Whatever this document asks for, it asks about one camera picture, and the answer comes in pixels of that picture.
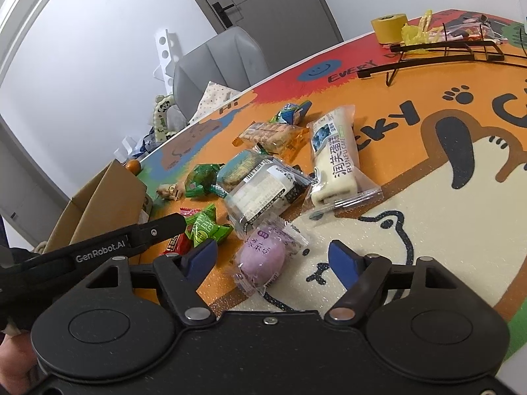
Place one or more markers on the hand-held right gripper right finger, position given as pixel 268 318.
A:
pixel 343 259

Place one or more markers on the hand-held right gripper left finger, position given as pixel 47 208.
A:
pixel 204 257

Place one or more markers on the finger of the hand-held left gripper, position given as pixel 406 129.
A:
pixel 164 226

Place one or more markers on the green candy packet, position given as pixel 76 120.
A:
pixel 206 226

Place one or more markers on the purple bun packet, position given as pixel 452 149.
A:
pixel 261 261

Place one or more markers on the large green snack packet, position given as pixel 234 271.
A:
pixel 199 179

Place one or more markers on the cardboard box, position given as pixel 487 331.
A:
pixel 107 197

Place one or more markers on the clear packet with dark label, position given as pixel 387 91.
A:
pixel 263 193

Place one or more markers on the blue cookie packet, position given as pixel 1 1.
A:
pixel 236 168

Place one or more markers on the long white cake packet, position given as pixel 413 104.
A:
pixel 333 156

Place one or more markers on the red orange candy wrapper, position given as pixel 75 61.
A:
pixel 190 210

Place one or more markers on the small beige wrapped candy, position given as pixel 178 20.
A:
pixel 169 192

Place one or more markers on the orange fruit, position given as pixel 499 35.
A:
pixel 134 166

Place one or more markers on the blue white plastic bag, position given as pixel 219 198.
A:
pixel 140 145

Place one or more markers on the colourful printed table mat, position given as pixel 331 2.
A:
pixel 432 222

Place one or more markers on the dotted cream cushion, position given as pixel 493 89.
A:
pixel 214 98

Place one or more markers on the orange cracker packet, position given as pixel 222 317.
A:
pixel 267 133

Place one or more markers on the small blue green packet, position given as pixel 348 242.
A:
pixel 290 113

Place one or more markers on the grey chair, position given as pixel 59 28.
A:
pixel 222 61

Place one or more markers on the white perforated board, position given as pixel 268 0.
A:
pixel 164 49

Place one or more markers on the yellow tape roll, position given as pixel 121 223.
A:
pixel 389 28

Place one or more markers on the yellow plastic wrapper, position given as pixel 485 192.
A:
pixel 411 33

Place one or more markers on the clear red snack packet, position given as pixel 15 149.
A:
pixel 473 31

